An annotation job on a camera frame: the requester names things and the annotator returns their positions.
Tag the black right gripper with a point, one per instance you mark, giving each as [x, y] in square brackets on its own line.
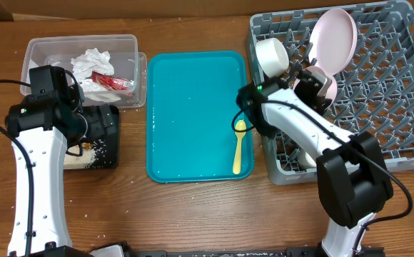
[319, 102]

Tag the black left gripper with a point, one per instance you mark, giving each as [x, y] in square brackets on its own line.
[98, 129]

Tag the pink bowl with nuts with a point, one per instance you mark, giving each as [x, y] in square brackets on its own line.
[333, 89]

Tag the brown nut clump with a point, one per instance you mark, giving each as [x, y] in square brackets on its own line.
[87, 146]

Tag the red snack wrapper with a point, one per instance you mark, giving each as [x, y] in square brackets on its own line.
[112, 83]

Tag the white rice pile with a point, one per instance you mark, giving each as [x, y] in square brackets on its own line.
[78, 158]

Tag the pale green bowl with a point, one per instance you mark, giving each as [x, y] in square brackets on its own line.
[272, 57]

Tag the pink round plate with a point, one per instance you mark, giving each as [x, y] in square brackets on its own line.
[334, 39]

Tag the white napkin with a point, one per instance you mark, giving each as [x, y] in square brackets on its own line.
[94, 61]

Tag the pale green cup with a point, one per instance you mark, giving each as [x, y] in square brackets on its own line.
[305, 161]

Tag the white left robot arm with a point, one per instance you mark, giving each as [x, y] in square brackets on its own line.
[49, 121]

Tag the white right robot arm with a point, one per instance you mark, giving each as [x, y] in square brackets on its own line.
[353, 182]

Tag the clear plastic waste bin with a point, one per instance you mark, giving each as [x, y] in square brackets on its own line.
[128, 63]

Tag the grey dishwasher rack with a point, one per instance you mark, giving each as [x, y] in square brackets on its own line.
[375, 90]

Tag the black plastic tray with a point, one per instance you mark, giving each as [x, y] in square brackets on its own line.
[112, 155]

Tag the yellow plastic spoon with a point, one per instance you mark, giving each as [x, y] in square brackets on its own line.
[240, 128]

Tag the teal serving tray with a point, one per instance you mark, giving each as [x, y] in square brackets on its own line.
[191, 103]

